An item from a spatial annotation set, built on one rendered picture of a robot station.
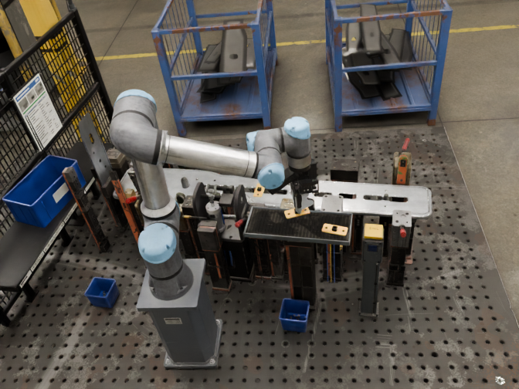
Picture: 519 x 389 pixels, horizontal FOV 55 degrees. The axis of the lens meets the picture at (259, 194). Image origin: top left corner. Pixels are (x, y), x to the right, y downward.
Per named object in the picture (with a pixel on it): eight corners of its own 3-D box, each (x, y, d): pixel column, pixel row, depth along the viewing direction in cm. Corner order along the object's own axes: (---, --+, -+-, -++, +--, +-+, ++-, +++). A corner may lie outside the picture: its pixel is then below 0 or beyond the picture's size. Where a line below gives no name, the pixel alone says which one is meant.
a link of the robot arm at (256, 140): (247, 149, 144) (285, 143, 144) (244, 126, 152) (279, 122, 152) (250, 170, 149) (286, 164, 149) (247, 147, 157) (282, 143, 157)
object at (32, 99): (64, 126, 244) (39, 69, 223) (40, 155, 228) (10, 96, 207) (61, 126, 244) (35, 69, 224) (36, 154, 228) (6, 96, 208)
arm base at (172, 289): (189, 300, 164) (183, 281, 158) (145, 301, 166) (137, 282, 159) (196, 264, 175) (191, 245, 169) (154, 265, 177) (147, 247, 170)
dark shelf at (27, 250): (117, 147, 251) (115, 143, 249) (19, 293, 188) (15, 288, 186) (78, 145, 256) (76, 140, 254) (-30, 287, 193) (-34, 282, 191)
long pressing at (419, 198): (430, 183, 209) (431, 180, 208) (432, 221, 193) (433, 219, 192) (129, 167, 240) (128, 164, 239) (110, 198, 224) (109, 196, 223)
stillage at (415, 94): (325, 62, 497) (323, -39, 433) (408, 55, 489) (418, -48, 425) (334, 132, 409) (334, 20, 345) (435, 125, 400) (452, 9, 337)
